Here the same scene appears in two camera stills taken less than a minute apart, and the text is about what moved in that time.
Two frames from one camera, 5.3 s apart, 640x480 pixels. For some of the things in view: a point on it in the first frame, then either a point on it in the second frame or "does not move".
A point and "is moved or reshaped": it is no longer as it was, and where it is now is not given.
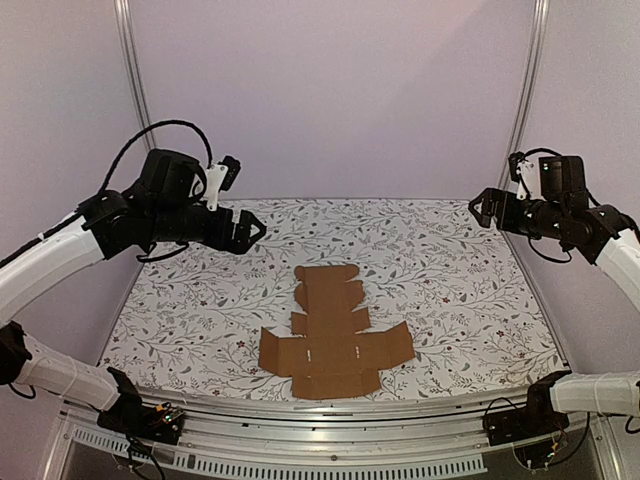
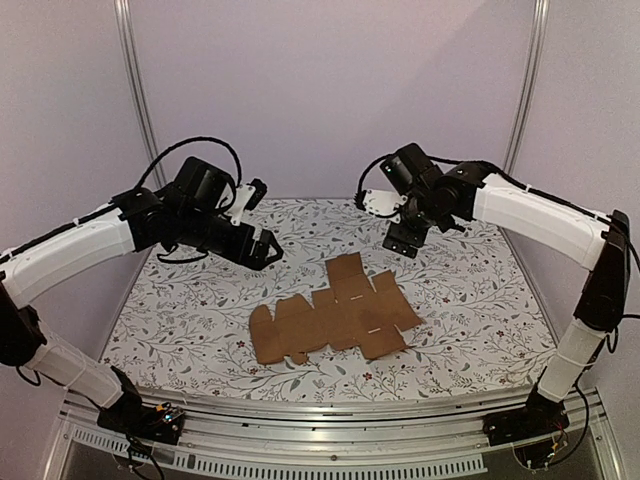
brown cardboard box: x=334 y=358 is moved or reshaped
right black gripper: x=500 y=210 → x=403 y=241
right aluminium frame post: x=531 y=85 does not move
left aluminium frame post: x=128 y=41 does not move
